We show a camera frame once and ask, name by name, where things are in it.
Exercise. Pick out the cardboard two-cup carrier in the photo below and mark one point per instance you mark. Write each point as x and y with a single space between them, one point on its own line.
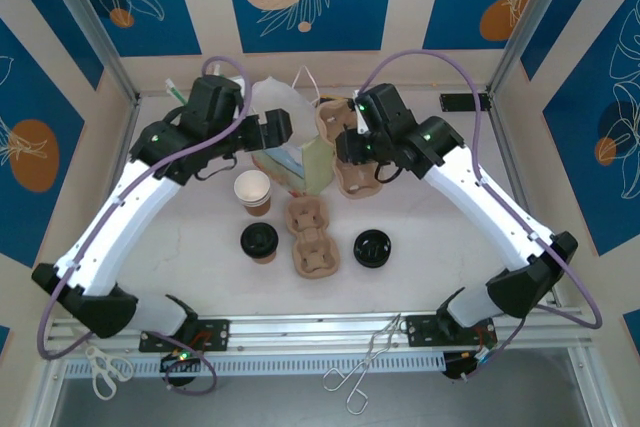
312 234

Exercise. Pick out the black rectangular wall bracket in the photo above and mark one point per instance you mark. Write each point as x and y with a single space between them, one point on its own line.
462 102

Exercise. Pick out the brown paper coffee cup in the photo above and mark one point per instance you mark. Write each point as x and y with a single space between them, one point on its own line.
263 259

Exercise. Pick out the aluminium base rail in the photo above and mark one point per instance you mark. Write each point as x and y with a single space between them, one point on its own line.
310 334

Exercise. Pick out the white paper gift bag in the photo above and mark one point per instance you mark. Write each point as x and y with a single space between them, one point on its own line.
317 169

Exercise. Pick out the stack of brown paper cups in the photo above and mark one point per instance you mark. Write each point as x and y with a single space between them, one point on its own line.
252 187

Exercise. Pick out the aluminium side rail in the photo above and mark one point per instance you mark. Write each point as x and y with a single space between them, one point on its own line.
131 122
505 147

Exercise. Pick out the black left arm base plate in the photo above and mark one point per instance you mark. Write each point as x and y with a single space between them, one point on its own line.
220 334

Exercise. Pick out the aluminium frame post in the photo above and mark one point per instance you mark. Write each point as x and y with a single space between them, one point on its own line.
530 22
90 22

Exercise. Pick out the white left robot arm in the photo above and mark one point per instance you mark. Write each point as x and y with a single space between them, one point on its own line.
125 217

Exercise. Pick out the stack of cardboard cup carriers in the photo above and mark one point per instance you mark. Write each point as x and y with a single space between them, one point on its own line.
357 182

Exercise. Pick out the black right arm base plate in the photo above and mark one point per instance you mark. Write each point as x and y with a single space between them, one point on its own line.
420 332

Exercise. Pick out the white scissors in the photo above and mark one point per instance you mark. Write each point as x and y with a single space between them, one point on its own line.
95 354

